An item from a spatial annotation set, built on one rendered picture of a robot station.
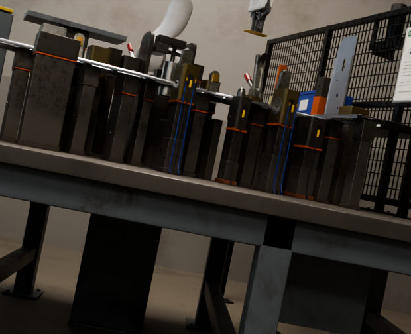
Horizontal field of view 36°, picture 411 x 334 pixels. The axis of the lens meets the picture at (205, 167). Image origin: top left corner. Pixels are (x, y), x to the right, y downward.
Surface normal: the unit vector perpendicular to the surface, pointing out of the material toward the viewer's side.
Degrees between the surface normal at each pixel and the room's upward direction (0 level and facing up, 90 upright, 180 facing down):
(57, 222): 90
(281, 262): 90
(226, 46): 90
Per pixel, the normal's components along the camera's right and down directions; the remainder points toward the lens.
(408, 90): -0.90, -0.18
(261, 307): 0.04, 0.00
